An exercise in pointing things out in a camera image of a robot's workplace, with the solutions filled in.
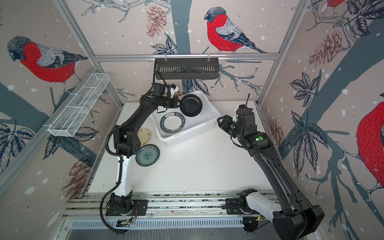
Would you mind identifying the large green rimmed plate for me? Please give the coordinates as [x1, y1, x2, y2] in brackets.
[160, 112, 186, 134]

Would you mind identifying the black round plate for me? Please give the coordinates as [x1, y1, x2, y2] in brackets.
[180, 94, 203, 117]

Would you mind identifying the teal patterned small plate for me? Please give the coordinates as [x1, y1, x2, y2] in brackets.
[136, 144, 160, 167]

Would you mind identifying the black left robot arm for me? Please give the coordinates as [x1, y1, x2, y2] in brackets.
[105, 92, 182, 216]

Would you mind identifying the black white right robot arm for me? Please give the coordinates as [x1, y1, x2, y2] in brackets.
[218, 115, 325, 240]

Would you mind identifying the white plastic bin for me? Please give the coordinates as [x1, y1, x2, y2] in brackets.
[151, 91, 221, 147]

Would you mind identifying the yellow translucent plate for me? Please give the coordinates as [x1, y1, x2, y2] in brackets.
[138, 128, 152, 146]

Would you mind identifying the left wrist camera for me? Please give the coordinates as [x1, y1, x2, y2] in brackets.
[168, 84, 179, 98]

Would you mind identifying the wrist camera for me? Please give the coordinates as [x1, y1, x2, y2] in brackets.
[168, 84, 179, 98]
[236, 105, 255, 128]

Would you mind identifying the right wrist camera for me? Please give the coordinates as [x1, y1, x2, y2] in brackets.
[236, 105, 255, 128]

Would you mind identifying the black hanging wire basket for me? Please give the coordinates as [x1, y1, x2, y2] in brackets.
[154, 58, 219, 80]

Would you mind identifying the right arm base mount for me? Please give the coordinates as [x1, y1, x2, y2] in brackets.
[225, 197, 252, 215]

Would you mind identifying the white mesh wall shelf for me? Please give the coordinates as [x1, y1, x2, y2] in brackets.
[48, 73, 110, 137]

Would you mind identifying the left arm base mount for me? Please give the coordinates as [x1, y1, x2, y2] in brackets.
[106, 197, 148, 217]

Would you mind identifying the black corrugated cable conduit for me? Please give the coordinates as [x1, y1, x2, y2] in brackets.
[99, 70, 172, 235]

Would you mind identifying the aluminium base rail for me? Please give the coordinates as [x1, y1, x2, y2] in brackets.
[63, 191, 240, 218]

